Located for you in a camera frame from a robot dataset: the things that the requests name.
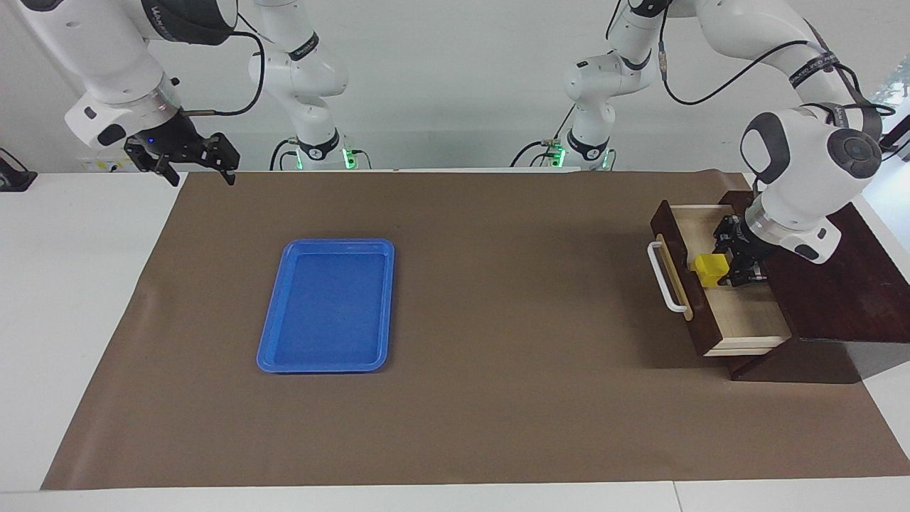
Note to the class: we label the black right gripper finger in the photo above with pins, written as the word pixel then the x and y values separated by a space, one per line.
pixel 151 162
pixel 227 155

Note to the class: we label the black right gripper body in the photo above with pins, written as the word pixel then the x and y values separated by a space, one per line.
pixel 174 142

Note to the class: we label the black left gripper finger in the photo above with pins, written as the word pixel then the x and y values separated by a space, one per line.
pixel 726 235
pixel 746 276

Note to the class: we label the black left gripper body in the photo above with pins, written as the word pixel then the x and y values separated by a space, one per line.
pixel 753 249

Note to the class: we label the yellow block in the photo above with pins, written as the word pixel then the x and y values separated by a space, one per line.
pixel 711 270

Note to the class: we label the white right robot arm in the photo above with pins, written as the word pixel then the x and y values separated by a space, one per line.
pixel 106 64

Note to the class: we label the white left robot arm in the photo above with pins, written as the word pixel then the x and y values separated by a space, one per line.
pixel 803 185

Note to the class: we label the dark wooden cabinet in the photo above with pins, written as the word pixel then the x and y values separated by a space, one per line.
pixel 839 306

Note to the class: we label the black table clamp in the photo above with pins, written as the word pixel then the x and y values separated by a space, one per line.
pixel 14 179

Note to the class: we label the blue plastic tray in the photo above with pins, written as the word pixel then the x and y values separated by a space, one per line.
pixel 327 313

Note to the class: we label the glass window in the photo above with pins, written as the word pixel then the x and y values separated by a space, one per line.
pixel 901 82

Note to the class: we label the brown table mat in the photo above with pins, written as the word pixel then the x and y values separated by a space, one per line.
pixel 498 398

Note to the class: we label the white wall socket box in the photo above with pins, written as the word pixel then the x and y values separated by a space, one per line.
pixel 99 163

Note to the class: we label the black desk mount stand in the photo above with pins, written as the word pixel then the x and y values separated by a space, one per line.
pixel 897 131

